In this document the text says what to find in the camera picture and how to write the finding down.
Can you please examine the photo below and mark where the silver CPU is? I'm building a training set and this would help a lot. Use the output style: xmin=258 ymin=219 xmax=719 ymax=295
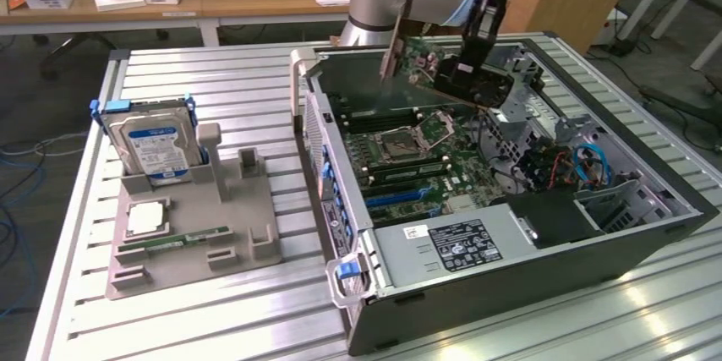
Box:
xmin=124 ymin=202 xmax=170 ymax=238

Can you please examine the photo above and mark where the blue wire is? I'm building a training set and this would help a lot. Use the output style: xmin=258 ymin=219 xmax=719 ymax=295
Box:
xmin=572 ymin=143 xmax=616 ymax=189

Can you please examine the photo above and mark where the red wire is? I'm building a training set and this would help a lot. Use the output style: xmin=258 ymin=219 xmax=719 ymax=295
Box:
xmin=551 ymin=148 xmax=572 ymax=188

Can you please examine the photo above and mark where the wooden cabinet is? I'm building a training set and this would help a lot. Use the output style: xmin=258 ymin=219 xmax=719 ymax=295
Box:
xmin=495 ymin=0 xmax=647 ymax=53

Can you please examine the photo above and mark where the green graphics card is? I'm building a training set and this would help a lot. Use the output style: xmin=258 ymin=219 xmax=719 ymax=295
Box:
xmin=377 ymin=1 xmax=517 ymax=111

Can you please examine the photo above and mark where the silver power supply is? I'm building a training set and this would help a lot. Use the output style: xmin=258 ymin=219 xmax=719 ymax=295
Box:
xmin=360 ymin=204 xmax=543 ymax=290

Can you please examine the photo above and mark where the wooden desk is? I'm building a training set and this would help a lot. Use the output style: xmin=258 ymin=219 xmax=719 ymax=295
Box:
xmin=0 ymin=0 xmax=508 ymax=47

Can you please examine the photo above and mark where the black plastic shroud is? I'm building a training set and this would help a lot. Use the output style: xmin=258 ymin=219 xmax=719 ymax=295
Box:
xmin=504 ymin=189 xmax=608 ymax=250

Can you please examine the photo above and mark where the grey parts rack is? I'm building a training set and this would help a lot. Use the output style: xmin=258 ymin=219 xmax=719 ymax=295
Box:
xmin=105 ymin=122 xmax=284 ymax=301

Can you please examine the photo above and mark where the blue expansion slot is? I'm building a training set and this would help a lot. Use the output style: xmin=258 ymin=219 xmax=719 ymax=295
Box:
xmin=362 ymin=188 xmax=436 ymax=211

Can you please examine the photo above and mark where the white power unit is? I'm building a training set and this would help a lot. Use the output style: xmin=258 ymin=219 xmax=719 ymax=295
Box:
xmin=600 ymin=8 xmax=631 ymax=47

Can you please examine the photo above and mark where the green motherboard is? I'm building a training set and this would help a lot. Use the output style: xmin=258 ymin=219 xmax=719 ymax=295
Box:
xmin=337 ymin=107 xmax=508 ymax=229

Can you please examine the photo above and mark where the silver perforated disk bay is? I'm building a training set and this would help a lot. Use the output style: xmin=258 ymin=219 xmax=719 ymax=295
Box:
xmin=477 ymin=81 xmax=565 ymax=155

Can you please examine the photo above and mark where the grey disk bay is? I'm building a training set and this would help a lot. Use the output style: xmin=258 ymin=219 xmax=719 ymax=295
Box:
xmin=572 ymin=178 xmax=672 ymax=235

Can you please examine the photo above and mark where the black labelled RAM stick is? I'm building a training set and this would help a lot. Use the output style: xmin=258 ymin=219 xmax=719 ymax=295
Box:
xmin=365 ymin=162 xmax=452 ymax=184

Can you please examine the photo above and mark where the metal socket cover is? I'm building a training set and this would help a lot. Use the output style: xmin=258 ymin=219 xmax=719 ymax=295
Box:
xmin=413 ymin=109 xmax=461 ymax=146

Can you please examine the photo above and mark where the black open PC case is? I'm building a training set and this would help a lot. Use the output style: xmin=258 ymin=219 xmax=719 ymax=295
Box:
xmin=288 ymin=30 xmax=705 ymax=357

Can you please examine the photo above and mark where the green RAM stick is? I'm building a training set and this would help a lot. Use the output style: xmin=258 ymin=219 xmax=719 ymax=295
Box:
xmin=118 ymin=225 xmax=232 ymax=254

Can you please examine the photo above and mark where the CPU socket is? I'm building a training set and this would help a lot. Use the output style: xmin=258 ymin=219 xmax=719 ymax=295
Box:
xmin=374 ymin=126 xmax=429 ymax=166

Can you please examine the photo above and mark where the hard disk with blue caddy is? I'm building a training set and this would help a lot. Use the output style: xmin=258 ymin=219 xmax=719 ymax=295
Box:
xmin=89 ymin=96 xmax=198 ymax=187

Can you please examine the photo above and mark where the blue floor cable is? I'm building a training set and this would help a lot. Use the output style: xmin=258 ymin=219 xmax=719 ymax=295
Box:
xmin=0 ymin=153 xmax=46 ymax=320

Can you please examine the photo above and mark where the white floor cable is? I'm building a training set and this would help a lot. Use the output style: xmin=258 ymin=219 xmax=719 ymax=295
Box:
xmin=0 ymin=132 xmax=90 ymax=157

